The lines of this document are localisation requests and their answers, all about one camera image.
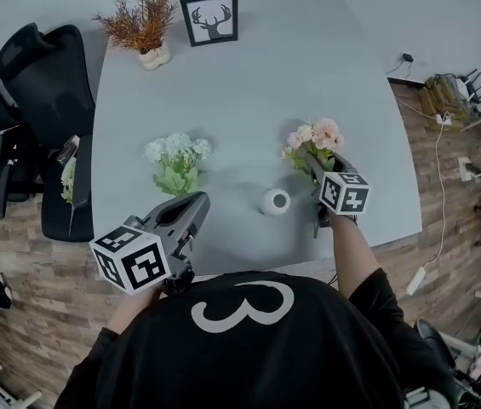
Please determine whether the white router with black antennas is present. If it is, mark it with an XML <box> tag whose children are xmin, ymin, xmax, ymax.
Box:
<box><xmin>452</xmin><ymin>69</ymin><xmax>481</xmax><ymax>104</ymax></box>

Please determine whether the person's right forearm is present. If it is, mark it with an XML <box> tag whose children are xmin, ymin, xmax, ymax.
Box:
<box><xmin>329</xmin><ymin>213</ymin><xmax>384</xmax><ymax>297</ymax></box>

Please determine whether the white power strip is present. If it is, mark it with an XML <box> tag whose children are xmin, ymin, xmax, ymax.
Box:
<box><xmin>405</xmin><ymin>266</ymin><xmax>428</xmax><ymax>297</ymax></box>

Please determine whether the pink flower bouquet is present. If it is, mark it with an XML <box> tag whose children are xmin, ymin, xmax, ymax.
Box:
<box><xmin>281</xmin><ymin>117</ymin><xmax>346</xmax><ymax>187</ymax></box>

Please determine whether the clear bottle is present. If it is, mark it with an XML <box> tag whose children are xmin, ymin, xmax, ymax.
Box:
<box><xmin>55</xmin><ymin>134</ymin><xmax>82</xmax><ymax>164</ymax></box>

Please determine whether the white block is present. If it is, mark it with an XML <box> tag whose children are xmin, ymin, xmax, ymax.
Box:
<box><xmin>456</xmin><ymin>155</ymin><xmax>479</xmax><ymax>182</ymax></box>

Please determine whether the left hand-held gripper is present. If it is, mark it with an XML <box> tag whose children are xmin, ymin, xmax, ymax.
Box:
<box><xmin>89</xmin><ymin>191</ymin><xmax>212</xmax><ymax>297</ymax></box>

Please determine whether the person's left forearm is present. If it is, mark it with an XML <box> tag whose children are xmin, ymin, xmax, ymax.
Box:
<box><xmin>106</xmin><ymin>287</ymin><xmax>163</xmax><ymax>336</ymax></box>

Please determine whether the person's black printed shirt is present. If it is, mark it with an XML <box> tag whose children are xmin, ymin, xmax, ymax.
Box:
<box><xmin>54</xmin><ymin>270</ymin><xmax>458</xmax><ymax>409</ymax></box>

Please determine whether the orange plant in cream pot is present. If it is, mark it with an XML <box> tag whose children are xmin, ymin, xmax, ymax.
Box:
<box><xmin>92</xmin><ymin>0</ymin><xmax>180</xmax><ymax>71</ymax></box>

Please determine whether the tan bundle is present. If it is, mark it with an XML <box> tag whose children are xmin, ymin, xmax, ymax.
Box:
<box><xmin>418</xmin><ymin>73</ymin><xmax>471</xmax><ymax>123</ymax></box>

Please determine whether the black framed deer picture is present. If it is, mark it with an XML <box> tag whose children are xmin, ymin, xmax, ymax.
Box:
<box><xmin>179</xmin><ymin>0</ymin><xmax>240</xmax><ymax>49</ymax></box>

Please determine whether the white flower bouquet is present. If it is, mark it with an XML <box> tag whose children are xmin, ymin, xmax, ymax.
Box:
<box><xmin>144</xmin><ymin>132</ymin><xmax>214</xmax><ymax>199</ymax></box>

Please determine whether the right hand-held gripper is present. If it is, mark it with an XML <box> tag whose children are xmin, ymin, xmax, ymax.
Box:
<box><xmin>305</xmin><ymin>151</ymin><xmax>371</xmax><ymax>240</ymax></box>

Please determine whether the white ribbed vase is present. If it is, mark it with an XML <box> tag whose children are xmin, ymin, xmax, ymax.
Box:
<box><xmin>261</xmin><ymin>187</ymin><xmax>291</xmax><ymax>216</ymax></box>

